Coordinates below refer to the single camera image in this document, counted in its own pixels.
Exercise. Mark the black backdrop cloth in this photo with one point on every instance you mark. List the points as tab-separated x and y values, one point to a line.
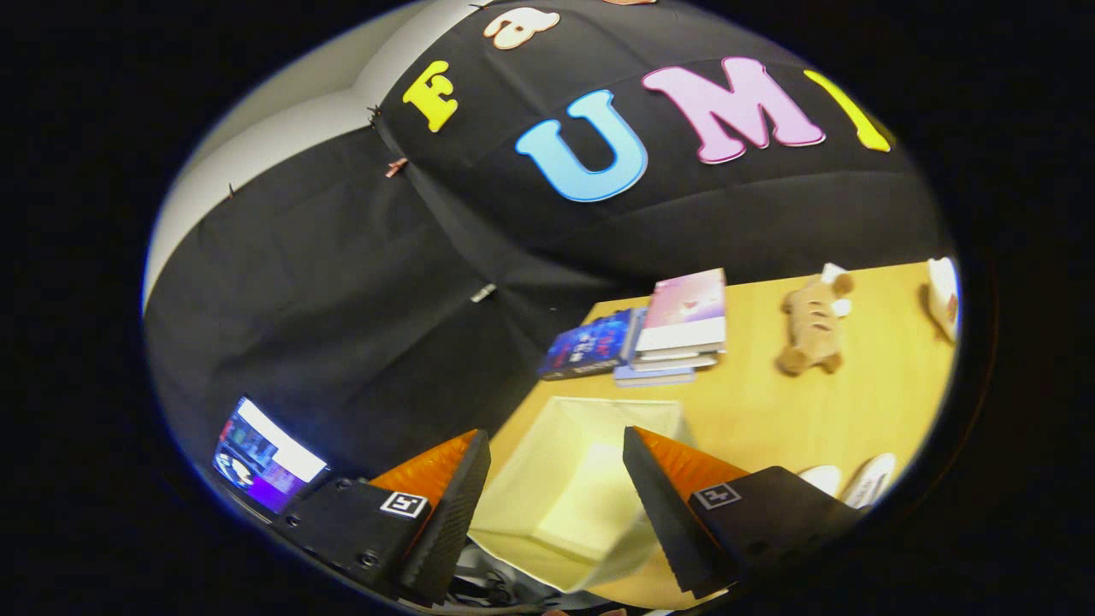
342	299

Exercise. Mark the grey white book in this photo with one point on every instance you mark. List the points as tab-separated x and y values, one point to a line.
676	358

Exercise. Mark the small pink clip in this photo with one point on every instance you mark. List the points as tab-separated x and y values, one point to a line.
396	168

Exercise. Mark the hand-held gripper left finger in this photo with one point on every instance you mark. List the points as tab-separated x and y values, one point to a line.
453	522

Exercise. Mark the dark blue book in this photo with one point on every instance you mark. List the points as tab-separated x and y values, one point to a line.
586	345

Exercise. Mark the lit computer screen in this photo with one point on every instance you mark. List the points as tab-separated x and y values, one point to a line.
265	458

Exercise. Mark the white plush toy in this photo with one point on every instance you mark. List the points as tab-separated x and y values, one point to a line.
944	295

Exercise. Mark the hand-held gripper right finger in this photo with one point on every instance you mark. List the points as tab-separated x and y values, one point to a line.
659	513

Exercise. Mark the white shoe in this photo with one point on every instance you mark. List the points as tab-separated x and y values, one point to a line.
823	479
871	479

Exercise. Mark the pink cover book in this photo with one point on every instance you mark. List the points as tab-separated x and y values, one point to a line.
684	308

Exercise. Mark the pale green fabric storage box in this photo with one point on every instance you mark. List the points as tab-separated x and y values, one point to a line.
565	488

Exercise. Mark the light blue book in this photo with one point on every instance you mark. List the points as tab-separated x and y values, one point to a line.
654	376

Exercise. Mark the brown plush toy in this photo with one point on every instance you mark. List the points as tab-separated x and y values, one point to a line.
813	325

